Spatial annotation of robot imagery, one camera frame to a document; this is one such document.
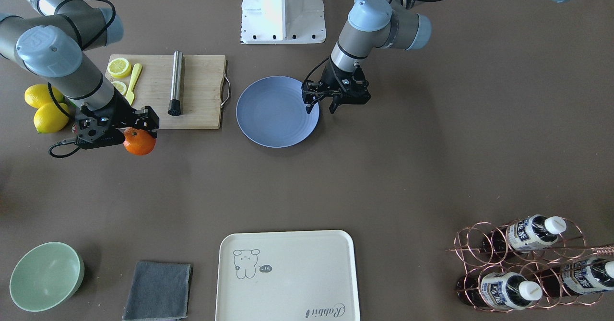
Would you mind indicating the wooden cutting board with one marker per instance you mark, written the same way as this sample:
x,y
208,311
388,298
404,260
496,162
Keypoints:
x,y
200,92

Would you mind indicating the dark drink bottle top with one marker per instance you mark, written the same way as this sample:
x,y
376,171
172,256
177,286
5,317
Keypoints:
x,y
528,234

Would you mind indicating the green bowl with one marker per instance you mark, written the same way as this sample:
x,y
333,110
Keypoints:
x,y
46,276

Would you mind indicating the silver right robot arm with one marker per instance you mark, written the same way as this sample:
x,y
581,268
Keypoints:
x,y
53,46

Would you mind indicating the yellow lemon near bowl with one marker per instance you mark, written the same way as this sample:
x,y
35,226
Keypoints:
x,y
49,119

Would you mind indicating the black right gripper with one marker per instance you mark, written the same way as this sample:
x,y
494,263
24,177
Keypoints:
x,y
125,115

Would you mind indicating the lemon half slice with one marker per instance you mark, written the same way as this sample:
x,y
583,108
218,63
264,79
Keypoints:
x,y
119,68

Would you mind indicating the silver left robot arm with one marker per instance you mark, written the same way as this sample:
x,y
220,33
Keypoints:
x,y
370,24

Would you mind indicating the orange fruit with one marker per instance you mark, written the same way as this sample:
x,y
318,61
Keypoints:
x,y
138,142

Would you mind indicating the small lemon slice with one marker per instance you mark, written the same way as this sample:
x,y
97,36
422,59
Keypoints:
x,y
120,86

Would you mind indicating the grey folded cloth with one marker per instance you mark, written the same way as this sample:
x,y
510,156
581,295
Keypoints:
x,y
159,292

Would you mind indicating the steel muddler bar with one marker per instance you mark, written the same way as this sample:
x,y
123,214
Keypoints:
x,y
174,108

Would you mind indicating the cream rabbit tray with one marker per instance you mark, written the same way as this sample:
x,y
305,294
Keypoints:
x,y
287,276

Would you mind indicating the dark drink bottle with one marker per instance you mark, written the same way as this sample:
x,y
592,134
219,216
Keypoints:
x,y
499,291
528,234
582,277

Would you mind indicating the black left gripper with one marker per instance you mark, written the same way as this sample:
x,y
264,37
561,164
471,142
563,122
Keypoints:
x,y
330,79

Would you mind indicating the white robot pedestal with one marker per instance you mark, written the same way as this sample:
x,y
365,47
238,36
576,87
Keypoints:
x,y
282,22

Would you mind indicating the blue plate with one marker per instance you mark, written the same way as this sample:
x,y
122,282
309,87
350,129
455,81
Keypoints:
x,y
271,112

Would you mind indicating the yellow plastic knife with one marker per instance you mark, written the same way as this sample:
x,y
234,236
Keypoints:
x,y
135,75

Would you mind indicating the copper wire bottle rack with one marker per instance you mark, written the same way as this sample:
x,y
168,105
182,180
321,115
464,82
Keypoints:
x,y
571,246

